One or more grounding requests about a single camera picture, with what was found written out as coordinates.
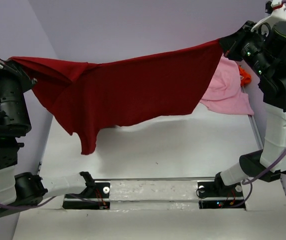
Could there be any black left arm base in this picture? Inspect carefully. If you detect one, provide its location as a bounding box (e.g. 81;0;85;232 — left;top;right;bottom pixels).
62;180;111;210

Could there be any pink t shirt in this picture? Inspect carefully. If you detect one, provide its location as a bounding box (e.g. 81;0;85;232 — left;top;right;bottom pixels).
200;56;254;116

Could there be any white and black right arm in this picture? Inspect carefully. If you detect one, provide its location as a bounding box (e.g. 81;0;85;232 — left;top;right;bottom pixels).
213;20;286;196

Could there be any white cardboard front cover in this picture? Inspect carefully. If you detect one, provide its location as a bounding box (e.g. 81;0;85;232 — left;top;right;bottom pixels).
13;182;286;240

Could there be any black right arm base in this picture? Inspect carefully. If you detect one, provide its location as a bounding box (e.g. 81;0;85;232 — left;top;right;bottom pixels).
195;181;246;210

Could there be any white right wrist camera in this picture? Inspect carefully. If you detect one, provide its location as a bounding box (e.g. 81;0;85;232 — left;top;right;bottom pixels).
251;0;286;32

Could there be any dark red t shirt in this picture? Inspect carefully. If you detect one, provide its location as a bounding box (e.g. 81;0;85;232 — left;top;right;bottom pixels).
12;40;223;155

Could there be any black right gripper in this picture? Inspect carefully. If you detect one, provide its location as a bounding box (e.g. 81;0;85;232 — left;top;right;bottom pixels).
222;19;275;80

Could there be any orange cloth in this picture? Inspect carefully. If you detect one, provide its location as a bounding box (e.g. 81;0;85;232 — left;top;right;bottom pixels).
238;65;252;87

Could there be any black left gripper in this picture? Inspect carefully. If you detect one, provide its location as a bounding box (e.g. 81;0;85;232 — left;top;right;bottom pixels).
0;50;44;129

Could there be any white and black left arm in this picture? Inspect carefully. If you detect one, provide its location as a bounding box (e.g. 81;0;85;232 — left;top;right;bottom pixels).
0;59;96;218

